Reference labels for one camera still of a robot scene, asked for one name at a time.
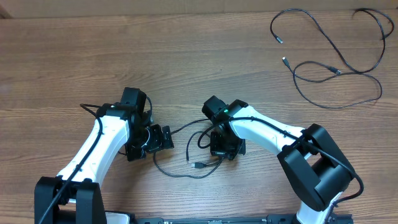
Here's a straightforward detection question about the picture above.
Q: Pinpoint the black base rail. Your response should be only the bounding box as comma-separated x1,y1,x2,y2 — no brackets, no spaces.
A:
105,211,354,224

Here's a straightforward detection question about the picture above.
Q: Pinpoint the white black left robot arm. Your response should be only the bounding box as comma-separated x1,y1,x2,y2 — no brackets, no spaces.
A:
34,87,174,224

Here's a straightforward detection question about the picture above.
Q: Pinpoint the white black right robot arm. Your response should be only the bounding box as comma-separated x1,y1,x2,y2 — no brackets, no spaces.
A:
201,96,356,223

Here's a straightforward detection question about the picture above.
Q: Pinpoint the black USB cable thick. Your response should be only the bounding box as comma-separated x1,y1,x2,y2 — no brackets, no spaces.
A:
269,7,395,75

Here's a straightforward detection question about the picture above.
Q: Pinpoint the black audio jack cable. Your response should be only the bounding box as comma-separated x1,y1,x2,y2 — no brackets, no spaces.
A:
281,56,383,110

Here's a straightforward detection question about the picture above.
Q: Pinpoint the black thin USB cable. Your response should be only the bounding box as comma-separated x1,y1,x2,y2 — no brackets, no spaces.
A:
152,118,226,180

